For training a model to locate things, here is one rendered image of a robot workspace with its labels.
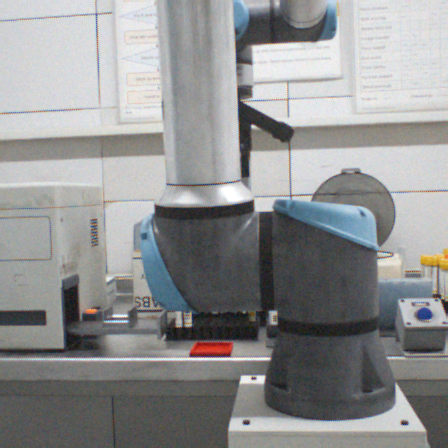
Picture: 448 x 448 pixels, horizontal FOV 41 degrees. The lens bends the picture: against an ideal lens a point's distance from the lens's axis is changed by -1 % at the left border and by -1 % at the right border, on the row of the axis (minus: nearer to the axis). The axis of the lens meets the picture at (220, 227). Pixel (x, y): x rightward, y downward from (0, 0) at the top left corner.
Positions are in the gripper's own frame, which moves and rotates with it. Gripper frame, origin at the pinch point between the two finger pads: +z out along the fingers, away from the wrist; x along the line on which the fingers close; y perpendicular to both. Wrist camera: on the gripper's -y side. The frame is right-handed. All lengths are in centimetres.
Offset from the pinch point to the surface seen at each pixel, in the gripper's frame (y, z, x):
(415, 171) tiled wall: -42, -5, -50
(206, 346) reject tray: 7.7, 25.9, 9.9
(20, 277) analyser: 39.8, 12.7, 12.6
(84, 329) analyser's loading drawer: 29.0, 22.3, 11.6
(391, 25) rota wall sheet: -37, -43, -49
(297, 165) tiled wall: -11, -8, -51
